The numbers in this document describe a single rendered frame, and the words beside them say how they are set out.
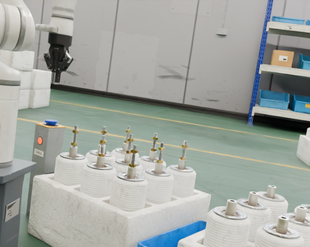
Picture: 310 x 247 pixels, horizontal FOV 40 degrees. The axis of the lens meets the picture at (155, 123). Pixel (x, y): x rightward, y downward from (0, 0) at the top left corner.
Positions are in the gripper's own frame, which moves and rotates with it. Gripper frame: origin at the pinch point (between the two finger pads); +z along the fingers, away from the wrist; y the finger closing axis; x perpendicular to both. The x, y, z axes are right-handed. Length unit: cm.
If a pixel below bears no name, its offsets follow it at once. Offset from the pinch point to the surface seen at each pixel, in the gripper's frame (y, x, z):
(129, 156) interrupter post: -29.8, -6.8, 19.3
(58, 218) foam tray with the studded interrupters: -22.9, 12.0, 37.9
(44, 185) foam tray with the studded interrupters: -15.3, 11.9, 30.4
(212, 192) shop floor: -16, -88, 47
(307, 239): -86, -4, 24
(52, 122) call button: -1.8, 0.9, 14.4
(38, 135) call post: 1.4, 3.5, 19.0
